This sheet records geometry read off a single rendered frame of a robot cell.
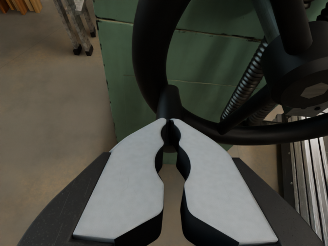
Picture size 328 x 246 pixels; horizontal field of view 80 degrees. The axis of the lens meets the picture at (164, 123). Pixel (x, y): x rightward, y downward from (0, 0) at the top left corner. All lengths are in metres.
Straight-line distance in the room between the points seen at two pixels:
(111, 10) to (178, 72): 0.17
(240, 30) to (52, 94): 1.03
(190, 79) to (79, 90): 0.85
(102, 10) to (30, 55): 1.13
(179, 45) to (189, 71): 0.07
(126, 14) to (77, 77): 0.94
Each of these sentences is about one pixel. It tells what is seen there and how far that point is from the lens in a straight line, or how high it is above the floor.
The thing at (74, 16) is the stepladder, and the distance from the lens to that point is 1.24.
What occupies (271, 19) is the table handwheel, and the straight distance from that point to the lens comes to 0.24.
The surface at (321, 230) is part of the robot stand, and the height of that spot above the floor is 0.22.
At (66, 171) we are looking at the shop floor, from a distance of 1.00.
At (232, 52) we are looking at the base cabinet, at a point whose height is 0.68.
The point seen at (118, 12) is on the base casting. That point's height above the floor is 0.73.
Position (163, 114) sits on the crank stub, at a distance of 0.15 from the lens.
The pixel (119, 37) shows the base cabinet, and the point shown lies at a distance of 0.38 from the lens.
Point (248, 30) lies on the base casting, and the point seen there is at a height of 0.73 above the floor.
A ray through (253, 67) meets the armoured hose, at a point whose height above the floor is 0.75.
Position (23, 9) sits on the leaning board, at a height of 0.03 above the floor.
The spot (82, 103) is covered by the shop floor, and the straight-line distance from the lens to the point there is 1.15.
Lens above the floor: 0.92
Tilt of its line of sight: 59 degrees down
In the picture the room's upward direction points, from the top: 15 degrees clockwise
